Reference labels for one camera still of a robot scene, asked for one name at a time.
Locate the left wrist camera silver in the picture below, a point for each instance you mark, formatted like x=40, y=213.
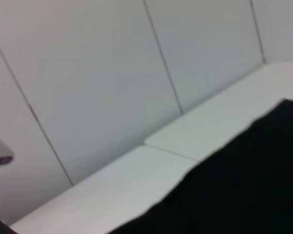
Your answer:
x=1, y=151

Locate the black shirt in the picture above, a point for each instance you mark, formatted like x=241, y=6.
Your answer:
x=234, y=182

